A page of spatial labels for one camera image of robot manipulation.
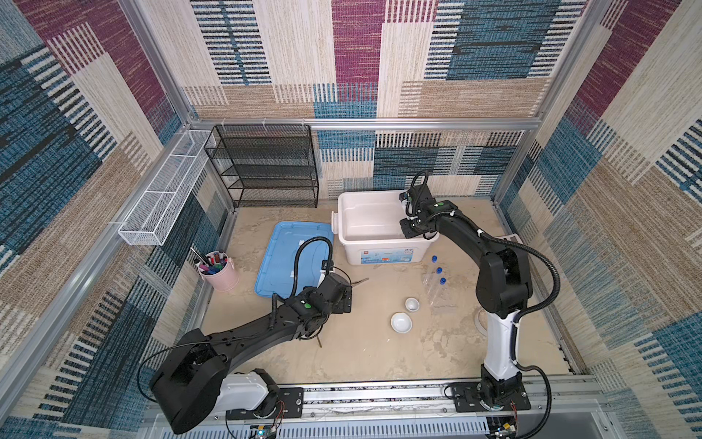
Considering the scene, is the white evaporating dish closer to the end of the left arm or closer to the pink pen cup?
the end of the left arm

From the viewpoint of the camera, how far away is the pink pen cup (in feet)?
2.91

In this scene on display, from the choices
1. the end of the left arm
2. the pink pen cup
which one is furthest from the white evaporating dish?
the pink pen cup
